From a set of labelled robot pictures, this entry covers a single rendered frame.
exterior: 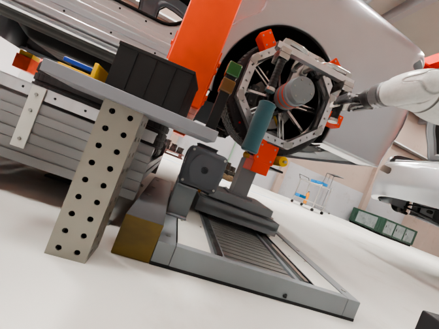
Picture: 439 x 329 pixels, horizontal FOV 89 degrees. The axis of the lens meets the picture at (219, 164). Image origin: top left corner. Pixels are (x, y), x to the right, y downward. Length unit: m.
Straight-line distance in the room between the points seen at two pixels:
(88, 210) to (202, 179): 0.47
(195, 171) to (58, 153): 0.50
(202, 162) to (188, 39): 0.46
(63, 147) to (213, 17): 0.69
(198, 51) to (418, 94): 0.70
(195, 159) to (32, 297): 0.64
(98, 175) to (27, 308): 0.29
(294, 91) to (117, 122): 0.84
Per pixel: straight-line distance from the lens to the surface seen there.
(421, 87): 0.92
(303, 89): 1.21
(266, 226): 1.36
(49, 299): 0.62
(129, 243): 0.78
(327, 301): 1.05
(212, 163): 0.96
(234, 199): 1.29
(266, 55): 1.34
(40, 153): 1.00
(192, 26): 0.90
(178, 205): 1.04
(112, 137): 0.64
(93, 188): 0.66
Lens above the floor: 0.38
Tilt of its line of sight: 1 degrees down
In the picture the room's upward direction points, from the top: 22 degrees clockwise
